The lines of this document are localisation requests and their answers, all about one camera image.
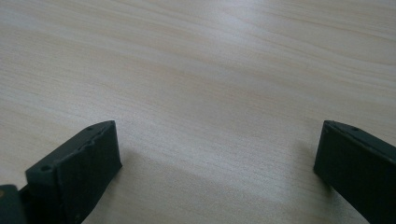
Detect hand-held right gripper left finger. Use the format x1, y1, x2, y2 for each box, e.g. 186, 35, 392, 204
18, 119, 123, 224

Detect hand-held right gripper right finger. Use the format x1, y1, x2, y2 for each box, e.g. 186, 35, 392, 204
313, 119, 396, 224

